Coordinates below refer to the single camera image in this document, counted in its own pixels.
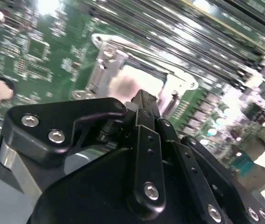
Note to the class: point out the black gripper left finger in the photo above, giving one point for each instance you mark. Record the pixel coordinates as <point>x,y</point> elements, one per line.
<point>41,130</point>

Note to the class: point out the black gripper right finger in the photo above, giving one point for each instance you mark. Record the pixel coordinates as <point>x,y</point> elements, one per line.
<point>193,168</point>

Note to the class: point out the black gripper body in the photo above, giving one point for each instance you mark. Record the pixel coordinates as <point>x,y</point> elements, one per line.
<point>88,198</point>

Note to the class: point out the silver CPU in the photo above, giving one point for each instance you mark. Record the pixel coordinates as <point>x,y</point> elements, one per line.
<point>141,77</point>

